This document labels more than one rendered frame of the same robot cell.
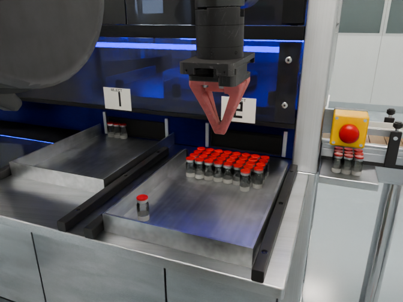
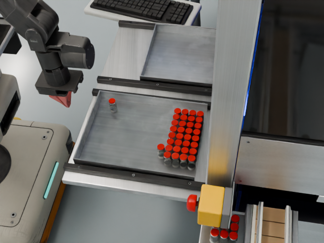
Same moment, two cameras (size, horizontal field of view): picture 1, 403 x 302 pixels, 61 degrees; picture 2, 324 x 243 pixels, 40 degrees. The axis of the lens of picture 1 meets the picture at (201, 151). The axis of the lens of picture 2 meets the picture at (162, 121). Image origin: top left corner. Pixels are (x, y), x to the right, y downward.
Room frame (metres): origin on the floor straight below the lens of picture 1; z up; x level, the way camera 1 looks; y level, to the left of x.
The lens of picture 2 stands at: (0.57, -0.80, 1.94)
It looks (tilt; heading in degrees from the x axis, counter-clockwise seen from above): 52 degrees down; 83
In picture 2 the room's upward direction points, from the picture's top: 4 degrees counter-clockwise
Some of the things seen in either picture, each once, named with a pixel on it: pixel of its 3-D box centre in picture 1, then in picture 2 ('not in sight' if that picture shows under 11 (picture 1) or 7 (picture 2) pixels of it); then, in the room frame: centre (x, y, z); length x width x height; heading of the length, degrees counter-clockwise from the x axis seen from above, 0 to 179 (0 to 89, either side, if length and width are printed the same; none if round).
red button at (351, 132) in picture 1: (349, 133); (195, 203); (0.70, -0.32, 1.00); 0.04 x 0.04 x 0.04; 69
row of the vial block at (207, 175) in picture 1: (222, 172); (172, 136); (0.70, -0.05, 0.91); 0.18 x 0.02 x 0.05; 68
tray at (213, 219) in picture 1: (208, 192); (143, 133); (0.62, -0.02, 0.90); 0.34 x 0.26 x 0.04; 158
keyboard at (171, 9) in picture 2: not in sight; (141, 5); (0.71, 0.69, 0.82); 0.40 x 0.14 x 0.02; 148
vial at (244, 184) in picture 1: (244, 180); (161, 151); (0.66, -0.09, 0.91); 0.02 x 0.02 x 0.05
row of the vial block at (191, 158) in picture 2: (231, 161); (195, 139); (0.76, -0.07, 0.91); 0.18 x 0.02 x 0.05; 68
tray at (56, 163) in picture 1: (101, 151); (197, 57); (0.84, 0.26, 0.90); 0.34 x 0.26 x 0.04; 159
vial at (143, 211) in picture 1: (143, 208); (113, 105); (0.54, 0.11, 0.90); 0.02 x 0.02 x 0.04
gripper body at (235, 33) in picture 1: (219, 41); (56, 72); (0.43, -0.02, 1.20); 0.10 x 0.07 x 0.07; 158
